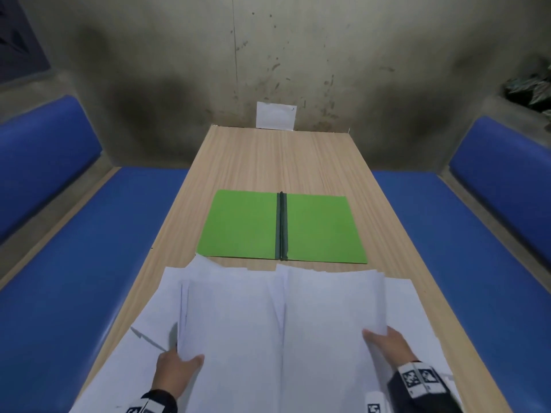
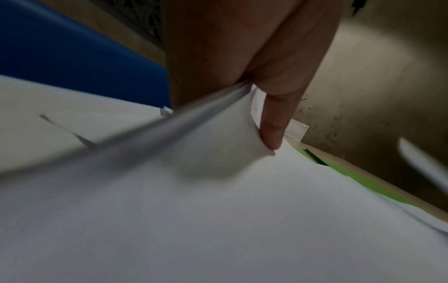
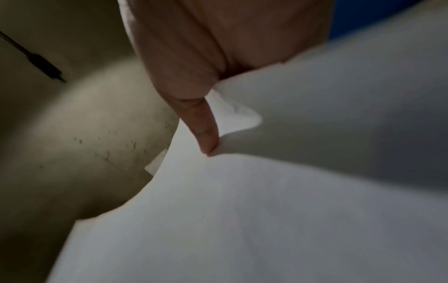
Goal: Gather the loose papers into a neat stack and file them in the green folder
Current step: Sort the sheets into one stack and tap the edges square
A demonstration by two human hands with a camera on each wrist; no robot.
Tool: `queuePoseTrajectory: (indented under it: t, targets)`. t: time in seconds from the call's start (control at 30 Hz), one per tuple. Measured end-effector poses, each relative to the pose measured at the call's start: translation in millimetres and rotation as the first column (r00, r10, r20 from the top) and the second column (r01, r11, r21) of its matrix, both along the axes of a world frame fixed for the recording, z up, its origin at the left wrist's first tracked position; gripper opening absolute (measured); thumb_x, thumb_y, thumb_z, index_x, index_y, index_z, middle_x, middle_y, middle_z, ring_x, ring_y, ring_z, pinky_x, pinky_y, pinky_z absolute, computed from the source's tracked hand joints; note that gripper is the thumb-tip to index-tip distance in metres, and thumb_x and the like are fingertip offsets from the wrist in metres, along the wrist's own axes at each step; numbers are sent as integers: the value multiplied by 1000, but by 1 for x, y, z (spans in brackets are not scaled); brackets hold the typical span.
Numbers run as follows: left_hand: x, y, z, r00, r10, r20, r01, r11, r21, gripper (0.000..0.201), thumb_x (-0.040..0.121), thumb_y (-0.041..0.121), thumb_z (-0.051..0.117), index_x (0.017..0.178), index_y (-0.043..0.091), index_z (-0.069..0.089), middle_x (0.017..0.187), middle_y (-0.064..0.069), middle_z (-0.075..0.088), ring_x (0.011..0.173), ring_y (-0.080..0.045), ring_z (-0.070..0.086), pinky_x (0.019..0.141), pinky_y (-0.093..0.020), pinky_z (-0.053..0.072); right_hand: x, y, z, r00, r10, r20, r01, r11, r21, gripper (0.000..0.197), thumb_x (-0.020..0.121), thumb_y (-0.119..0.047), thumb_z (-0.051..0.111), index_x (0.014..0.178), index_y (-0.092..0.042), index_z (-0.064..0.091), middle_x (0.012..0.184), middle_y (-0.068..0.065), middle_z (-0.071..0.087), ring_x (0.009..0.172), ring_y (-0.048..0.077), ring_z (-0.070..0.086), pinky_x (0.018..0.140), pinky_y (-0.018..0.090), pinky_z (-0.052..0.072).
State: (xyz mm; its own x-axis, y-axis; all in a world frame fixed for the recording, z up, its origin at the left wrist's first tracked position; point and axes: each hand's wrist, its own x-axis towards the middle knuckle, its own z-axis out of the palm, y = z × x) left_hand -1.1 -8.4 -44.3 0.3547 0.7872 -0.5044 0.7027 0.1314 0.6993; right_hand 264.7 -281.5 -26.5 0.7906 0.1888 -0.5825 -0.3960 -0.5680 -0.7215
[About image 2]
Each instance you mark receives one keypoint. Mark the dark lattice window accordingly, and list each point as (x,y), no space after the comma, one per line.
(140,19)

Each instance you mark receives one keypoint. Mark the green folder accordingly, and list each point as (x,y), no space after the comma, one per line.
(371,183)

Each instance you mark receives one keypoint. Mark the stack of white papers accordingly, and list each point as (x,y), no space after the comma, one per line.
(217,130)

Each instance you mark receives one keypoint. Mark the small white card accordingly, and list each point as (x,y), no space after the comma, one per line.
(297,128)

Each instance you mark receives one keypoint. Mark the blue bench backrest cushion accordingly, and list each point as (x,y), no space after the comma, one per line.
(70,49)

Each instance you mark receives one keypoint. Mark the person's left hand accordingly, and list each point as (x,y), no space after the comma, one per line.
(227,41)

